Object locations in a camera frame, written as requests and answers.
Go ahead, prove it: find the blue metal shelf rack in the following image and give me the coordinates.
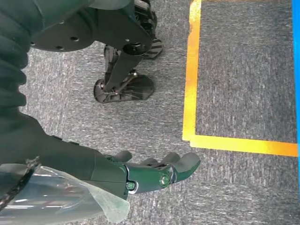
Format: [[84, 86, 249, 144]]
[[292, 0, 300, 199]]

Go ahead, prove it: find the glossy grey housing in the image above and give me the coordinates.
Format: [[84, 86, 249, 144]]
[[0, 164, 105, 225]]

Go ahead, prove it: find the clear plastic film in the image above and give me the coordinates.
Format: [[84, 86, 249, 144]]
[[35, 165, 130, 224]]

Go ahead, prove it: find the robot black right leg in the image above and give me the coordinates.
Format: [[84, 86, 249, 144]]
[[29, 0, 156, 105]]

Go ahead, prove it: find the robot black leg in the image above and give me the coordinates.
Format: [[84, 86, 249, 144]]
[[29, 0, 156, 105], [134, 0, 164, 60]]

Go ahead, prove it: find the robot black left leg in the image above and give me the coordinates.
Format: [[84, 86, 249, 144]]
[[134, 0, 164, 60]]

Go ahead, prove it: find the yellow floor tape square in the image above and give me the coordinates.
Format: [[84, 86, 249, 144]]
[[182, 0, 298, 158]]

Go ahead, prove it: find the black braided cable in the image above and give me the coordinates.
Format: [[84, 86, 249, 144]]
[[0, 156, 41, 212]]

